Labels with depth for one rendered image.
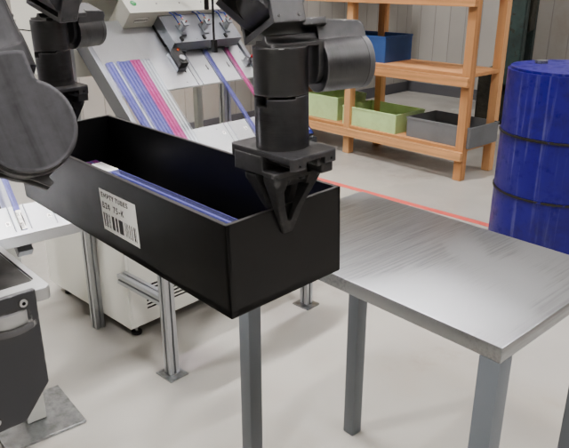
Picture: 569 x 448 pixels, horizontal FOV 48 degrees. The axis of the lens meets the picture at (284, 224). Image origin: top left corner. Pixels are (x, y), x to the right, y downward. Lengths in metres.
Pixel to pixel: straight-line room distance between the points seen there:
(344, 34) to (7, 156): 0.36
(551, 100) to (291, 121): 2.69
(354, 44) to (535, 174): 2.73
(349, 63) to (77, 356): 2.12
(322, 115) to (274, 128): 4.91
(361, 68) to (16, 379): 0.51
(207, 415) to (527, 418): 1.06
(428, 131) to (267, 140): 4.24
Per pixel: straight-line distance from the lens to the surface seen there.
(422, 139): 4.93
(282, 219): 0.71
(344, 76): 0.69
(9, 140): 0.56
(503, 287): 1.33
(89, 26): 1.18
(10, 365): 0.79
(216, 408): 2.28
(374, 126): 5.17
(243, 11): 0.69
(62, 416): 2.34
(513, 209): 3.49
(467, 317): 1.20
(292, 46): 0.66
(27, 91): 0.57
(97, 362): 2.60
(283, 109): 0.66
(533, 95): 3.33
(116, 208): 0.88
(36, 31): 1.14
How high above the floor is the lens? 1.37
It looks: 21 degrees down
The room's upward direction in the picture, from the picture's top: straight up
